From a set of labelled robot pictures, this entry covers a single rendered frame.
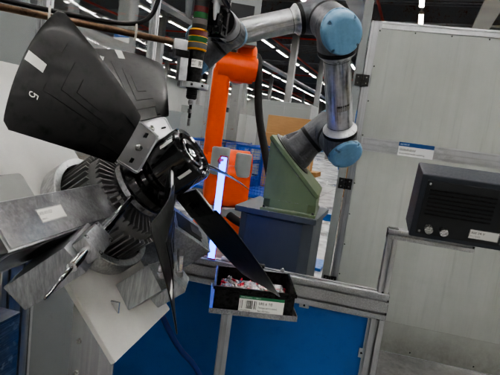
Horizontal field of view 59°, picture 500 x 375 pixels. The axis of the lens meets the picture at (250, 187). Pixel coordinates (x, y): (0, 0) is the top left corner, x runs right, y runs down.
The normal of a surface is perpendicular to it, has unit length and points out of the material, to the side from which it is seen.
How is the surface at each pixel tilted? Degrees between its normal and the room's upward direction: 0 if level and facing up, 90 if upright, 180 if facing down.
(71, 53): 75
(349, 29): 109
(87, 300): 50
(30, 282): 102
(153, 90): 40
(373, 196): 90
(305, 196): 90
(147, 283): 84
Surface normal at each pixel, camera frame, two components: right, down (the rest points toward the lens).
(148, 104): 0.29, -0.59
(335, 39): 0.21, 0.48
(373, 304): -0.21, 0.11
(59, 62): 0.84, -0.07
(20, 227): 0.83, -0.51
